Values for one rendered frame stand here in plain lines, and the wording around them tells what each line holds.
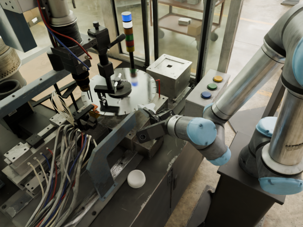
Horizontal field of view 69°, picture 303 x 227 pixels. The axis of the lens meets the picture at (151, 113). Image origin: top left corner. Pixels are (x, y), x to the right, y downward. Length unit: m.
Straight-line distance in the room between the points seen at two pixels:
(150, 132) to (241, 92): 0.31
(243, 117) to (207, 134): 1.64
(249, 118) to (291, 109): 1.69
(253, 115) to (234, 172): 1.39
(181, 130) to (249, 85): 0.23
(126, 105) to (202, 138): 0.39
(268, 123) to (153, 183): 0.47
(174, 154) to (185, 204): 0.76
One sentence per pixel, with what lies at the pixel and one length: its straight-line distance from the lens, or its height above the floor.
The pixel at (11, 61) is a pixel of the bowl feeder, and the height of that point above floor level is 0.96.
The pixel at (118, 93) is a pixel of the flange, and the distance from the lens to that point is 0.94.
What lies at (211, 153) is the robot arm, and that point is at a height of 0.99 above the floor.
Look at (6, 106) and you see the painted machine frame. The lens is 0.93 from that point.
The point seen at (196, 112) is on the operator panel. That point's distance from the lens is 1.01.
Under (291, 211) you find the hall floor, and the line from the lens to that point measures 1.87.
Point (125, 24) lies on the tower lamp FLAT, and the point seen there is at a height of 1.11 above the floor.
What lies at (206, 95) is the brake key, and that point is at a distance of 1.01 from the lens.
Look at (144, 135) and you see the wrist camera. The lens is 0.76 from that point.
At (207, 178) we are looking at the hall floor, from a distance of 1.80.
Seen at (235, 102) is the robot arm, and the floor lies 1.09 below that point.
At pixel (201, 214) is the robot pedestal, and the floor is 0.01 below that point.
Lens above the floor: 1.55
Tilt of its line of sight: 45 degrees down
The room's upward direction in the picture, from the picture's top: 4 degrees counter-clockwise
